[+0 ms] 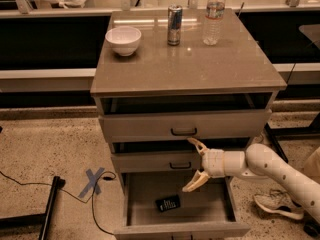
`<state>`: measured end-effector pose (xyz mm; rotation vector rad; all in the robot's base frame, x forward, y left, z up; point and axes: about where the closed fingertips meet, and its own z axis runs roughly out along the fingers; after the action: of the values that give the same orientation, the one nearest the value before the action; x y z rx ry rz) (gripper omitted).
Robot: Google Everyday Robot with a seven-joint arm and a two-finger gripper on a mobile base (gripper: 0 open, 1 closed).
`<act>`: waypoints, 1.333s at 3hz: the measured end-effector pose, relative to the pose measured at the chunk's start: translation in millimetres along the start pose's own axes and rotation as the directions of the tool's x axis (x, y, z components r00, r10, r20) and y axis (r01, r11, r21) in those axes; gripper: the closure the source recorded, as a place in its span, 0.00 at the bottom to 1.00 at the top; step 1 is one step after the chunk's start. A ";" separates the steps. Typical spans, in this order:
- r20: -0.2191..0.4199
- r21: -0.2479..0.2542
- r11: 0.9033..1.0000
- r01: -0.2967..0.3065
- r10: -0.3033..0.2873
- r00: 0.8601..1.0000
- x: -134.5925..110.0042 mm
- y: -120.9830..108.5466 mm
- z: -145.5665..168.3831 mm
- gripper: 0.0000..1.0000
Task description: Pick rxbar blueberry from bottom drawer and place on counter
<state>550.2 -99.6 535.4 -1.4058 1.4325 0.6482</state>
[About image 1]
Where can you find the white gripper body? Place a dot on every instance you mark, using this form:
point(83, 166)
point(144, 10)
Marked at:
point(212, 164)

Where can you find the black metal stand leg left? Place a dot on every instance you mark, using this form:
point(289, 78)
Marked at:
point(42, 219)

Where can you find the white sneaker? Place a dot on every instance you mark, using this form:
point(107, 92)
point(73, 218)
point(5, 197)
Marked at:
point(279, 202)

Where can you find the black table leg with caster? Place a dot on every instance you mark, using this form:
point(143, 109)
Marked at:
point(277, 147)

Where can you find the blue tape cross mark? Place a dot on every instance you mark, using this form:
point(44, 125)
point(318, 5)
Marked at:
point(92, 182)

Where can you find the metal railing frame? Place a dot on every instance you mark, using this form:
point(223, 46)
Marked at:
point(160, 4)

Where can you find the grey three-drawer cabinet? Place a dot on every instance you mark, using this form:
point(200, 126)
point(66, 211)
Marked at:
point(233, 75)

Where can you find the silver blue energy drink can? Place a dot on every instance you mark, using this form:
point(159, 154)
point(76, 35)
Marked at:
point(174, 24)

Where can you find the dark rxbar blueberry wrapper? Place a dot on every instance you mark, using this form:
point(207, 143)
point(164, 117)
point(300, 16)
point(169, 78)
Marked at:
point(168, 203)

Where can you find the white ceramic bowl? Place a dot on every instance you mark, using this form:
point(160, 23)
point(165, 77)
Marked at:
point(124, 40)

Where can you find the clear plastic water bottle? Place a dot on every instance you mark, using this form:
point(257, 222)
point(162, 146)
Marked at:
point(213, 21)

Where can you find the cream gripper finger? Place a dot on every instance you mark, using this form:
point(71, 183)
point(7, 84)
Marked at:
point(200, 147)
point(199, 179)

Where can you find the top grey drawer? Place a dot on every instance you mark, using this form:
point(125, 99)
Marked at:
point(179, 126)

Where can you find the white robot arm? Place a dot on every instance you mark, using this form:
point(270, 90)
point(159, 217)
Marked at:
point(257, 162)

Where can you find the bottom grey open drawer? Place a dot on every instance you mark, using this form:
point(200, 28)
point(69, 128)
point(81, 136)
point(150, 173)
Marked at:
point(207, 213)

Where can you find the middle grey drawer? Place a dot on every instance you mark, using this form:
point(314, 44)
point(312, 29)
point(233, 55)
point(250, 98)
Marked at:
point(156, 161)

